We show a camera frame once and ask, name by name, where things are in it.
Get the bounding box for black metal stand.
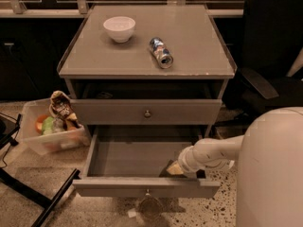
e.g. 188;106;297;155
0;113;80;227

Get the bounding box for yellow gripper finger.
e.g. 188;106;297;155
166;161;184;175

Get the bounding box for green apple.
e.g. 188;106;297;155
42;116;54;135

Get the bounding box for grey drawer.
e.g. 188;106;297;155
73;126;221;198
71;99;222;125

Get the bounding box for white ceramic bowl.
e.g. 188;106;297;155
103;16;136;43

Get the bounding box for blue silver soda can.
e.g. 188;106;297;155
150;37;173;69

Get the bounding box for grey top drawer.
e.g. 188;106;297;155
71;99;222;125

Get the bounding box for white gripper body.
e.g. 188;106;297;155
177;146;205;173

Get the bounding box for brown chip bag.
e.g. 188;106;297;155
49;91;80;129

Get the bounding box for clear plastic bin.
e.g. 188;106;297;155
20;98;90;155

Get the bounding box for small white paper scrap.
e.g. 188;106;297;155
127;208;136;218

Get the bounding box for grey drawer cabinet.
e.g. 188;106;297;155
56;4;238;137

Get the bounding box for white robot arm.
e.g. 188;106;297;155
167;107;303;227

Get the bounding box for orange fruit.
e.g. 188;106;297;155
35;114;48;134

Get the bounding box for black office chair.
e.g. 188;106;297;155
219;0;303;126

